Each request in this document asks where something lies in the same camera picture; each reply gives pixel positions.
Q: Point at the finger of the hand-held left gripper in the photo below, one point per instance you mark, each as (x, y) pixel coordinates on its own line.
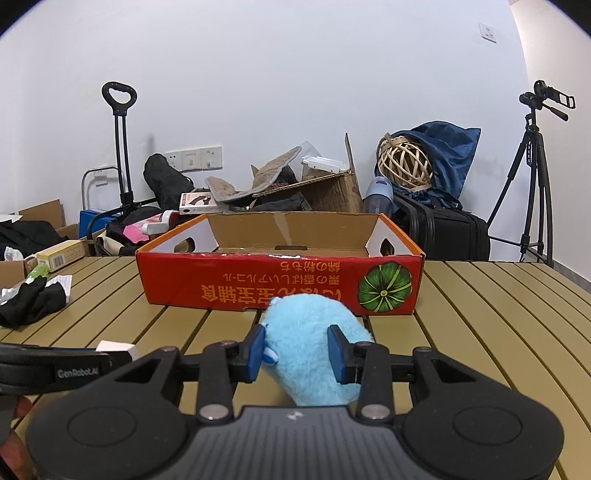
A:
(121, 359)

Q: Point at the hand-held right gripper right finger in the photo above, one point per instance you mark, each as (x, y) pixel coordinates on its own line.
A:
(337, 357)

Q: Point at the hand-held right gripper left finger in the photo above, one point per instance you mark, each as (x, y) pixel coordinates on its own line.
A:
(254, 355)

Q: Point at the light blue plush toy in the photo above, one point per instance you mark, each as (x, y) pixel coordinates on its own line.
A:
(300, 332)

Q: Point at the red cardboard box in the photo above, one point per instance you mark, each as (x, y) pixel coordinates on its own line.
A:
(194, 286)

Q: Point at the person's left hand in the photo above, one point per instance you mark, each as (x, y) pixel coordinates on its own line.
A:
(16, 457)

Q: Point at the black cloth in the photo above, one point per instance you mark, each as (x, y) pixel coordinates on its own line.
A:
(32, 300)

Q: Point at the white paper sheets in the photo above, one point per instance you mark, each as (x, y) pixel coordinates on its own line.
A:
(60, 282)

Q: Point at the small green bottle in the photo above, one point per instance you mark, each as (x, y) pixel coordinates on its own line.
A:
(37, 273)

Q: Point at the large cardboard box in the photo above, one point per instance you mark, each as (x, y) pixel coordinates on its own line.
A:
(51, 214)
(11, 274)

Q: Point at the beige bag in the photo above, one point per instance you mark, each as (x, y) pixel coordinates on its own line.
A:
(111, 244)

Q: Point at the yellow carton box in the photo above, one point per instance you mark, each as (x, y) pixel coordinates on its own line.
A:
(60, 254)

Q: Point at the white crumpled plastic bag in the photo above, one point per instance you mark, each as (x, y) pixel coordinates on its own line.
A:
(11, 254)

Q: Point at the pink pouch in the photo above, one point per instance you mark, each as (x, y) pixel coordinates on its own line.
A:
(136, 230)

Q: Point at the black clothes pile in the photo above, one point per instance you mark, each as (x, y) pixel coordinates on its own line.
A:
(27, 233)

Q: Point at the blue plastic crate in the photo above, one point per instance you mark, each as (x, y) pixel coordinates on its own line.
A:
(92, 221)

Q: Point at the red white bottle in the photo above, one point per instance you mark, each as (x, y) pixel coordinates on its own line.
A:
(161, 224)

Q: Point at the tan folding table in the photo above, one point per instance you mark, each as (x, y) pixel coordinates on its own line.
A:
(485, 314)

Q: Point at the white box with black picture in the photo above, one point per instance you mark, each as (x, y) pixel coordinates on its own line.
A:
(196, 203)

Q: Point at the open brown cardboard box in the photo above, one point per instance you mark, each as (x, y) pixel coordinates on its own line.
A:
(332, 194)

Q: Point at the black suitcase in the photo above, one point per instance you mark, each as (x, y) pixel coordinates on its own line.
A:
(443, 230)

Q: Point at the beige quilted fabric piece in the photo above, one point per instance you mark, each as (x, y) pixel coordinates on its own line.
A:
(268, 175)

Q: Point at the black bag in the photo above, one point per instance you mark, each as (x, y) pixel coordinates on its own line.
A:
(161, 180)

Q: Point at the white plastic tray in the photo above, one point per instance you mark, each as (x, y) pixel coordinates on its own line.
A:
(323, 163)

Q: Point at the wicker ball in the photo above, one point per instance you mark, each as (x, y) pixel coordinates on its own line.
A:
(406, 161)

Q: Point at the dark blue cloth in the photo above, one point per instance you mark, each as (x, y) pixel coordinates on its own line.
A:
(448, 147)

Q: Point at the grey metal tube frame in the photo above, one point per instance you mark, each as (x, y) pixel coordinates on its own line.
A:
(99, 171)

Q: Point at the white wall socket panel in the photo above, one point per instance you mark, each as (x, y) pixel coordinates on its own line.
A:
(194, 159)

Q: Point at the black camera tripod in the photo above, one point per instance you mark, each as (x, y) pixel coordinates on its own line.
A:
(530, 129)

